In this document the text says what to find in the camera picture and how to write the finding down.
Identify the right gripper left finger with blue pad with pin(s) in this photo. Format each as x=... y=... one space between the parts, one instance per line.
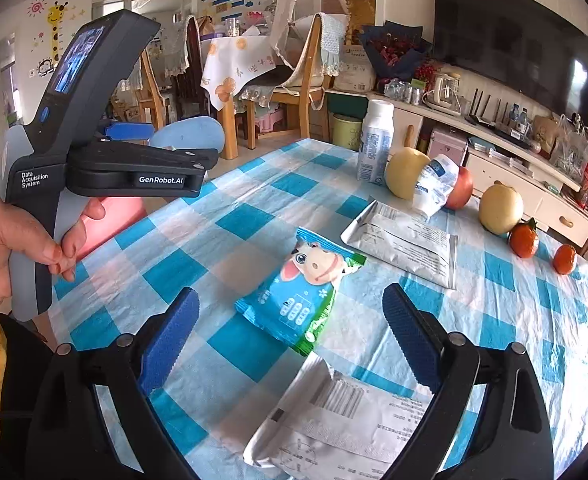
x=68 y=437

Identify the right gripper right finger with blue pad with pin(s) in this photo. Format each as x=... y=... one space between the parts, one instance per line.
x=511 y=438

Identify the silver white foil bag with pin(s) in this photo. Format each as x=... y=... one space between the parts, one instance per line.
x=400 y=239

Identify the white printed paper bag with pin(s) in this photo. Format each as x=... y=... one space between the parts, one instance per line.
x=331 y=426

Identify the blue cow snack packet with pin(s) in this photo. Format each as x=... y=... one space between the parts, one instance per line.
x=295 y=301

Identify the crushed white yogurt bottle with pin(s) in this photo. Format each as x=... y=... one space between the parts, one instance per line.
x=434 y=185

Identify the green yellow trash bucket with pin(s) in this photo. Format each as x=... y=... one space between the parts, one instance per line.
x=346 y=131

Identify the person's left hand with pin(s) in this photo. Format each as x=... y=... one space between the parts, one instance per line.
x=20 y=232

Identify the blue round stool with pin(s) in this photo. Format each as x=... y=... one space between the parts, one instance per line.
x=190 y=134

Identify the blue white checkered tablecloth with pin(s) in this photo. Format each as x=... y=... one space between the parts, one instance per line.
x=241 y=227

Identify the yellow pear right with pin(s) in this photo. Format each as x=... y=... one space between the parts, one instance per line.
x=500 y=208

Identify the yellow pear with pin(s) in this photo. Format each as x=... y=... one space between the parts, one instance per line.
x=500 y=208
x=402 y=171

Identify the red apple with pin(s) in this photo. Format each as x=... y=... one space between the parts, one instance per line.
x=462 y=190

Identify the small orange tangerine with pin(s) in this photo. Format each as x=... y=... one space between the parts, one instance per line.
x=564 y=259

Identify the yellow pear left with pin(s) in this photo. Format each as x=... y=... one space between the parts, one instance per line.
x=402 y=171

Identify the white tv cabinet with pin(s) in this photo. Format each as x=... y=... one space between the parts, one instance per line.
x=554 y=212

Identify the dining table with orange-print cloth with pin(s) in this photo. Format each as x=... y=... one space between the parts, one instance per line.
x=230 y=63

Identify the white upright yogurt bottle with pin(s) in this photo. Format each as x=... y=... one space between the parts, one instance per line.
x=377 y=134

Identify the glass electric kettle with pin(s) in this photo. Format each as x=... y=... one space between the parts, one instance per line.
x=445 y=94

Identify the wooden chair with lace cover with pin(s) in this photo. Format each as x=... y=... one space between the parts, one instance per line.
x=298 y=83

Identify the dark flower bouquet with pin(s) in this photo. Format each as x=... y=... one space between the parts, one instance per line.
x=395 y=51

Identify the black flat television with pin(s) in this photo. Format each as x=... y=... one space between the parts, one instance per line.
x=519 y=43

